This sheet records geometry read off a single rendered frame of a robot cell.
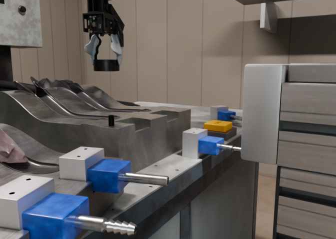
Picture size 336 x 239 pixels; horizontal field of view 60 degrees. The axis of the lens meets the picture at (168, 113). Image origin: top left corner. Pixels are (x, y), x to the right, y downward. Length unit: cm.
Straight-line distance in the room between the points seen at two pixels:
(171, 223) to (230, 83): 227
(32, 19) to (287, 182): 130
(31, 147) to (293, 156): 37
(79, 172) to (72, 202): 9
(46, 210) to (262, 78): 22
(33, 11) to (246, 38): 189
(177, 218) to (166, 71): 254
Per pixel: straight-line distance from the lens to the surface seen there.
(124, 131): 49
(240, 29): 282
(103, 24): 89
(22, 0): 143
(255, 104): 27
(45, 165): 45
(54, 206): 29
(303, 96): 27
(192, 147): 61
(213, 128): 78
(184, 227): 72
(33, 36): 143
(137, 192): 46
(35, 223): 28
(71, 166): 37
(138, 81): 334
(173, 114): 65
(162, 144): 60
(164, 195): 50
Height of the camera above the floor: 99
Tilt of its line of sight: 9 degrees down
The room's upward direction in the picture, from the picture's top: straight up
